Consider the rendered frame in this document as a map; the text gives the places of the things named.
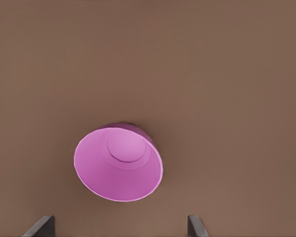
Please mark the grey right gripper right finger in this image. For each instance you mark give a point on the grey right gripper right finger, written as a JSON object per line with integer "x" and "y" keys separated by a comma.
{"x": 196, "y": 228}

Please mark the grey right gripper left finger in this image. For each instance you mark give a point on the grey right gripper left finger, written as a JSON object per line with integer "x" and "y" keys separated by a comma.
{"x": 42, "y": 228}

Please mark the pink bowl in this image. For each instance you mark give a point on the pink bowl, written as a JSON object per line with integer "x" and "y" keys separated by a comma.
{"x": 118, "y": 172}

